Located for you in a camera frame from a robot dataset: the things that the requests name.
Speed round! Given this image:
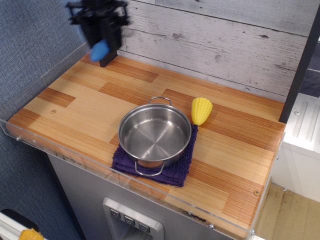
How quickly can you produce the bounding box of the blue handled grey spatula fork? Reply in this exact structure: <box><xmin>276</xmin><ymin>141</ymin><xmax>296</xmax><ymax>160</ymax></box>
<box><xmin>90</xmin><ymin>39</ymin><xmax>110</xmax><ymax>62</ymax></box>

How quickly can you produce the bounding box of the black right frame post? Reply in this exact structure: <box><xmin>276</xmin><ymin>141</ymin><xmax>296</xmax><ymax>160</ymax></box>
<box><xmin>279</xmin><ymin>5</ymin><xmax>320</xmax><ymax>124</ymax></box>

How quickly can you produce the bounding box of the yellow object bottom left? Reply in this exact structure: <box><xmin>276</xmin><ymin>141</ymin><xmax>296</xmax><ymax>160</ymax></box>
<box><xmin>18</xmin><ymin>228</ymin><xmax>44</xmax><ymax>240</ymax></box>

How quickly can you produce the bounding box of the grey cabinet with button panel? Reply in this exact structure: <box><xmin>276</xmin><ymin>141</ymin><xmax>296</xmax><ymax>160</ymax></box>
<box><xmin>49</xmin><ymin>155</ymin><xmax>228</xmax><ymax>240</ymax></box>

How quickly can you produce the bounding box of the black frame post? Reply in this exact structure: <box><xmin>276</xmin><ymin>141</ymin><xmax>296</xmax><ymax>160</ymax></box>
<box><xmin>99</xmin><ymin>51</ymin><xmax>118</xmax><ymax>68</ymax></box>
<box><xmin>279</xmin><ymin>5</ymin><xmax>320</xmax><ymax>124</ymax></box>

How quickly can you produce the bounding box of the yellow toy corn cob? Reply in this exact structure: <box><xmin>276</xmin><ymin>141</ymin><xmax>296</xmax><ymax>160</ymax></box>
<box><xmin>191</xmin><ymin>97</ymin><xmax>213</xmax><ymax>126</ymax></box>

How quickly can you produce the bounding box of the stainless steel pot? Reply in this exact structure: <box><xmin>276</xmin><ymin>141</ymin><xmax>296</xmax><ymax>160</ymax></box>
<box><xmin>117</xmin><ymin>98</ymin><xmax>192</xmax><ymax>177</ymax></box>

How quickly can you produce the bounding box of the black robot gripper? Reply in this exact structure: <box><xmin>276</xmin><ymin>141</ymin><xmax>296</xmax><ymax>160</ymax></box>
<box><xmin>66</xmin><ymin>0</ymin><xmax>130</xmax><ymax>50</ymax></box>

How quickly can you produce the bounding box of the white appliance at right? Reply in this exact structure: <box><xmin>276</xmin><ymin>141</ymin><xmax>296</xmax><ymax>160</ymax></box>
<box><xmin>271</xmin><ymin>93</ymin><xmax>320</xmax><ymax>202</ymax></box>

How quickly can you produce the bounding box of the purple folded cloth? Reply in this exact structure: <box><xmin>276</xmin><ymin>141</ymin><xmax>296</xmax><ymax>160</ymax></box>
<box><xmin>111</xmin><ymin>124</ymin><xmax>199</xmax><ymax>187</ymax></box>

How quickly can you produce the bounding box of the black left frame post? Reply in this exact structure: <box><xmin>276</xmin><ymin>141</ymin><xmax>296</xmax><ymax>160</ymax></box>
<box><xmin>99</xmin><ymin>51</ymin><xmax>118</xmax><ymax>68</ymax></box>

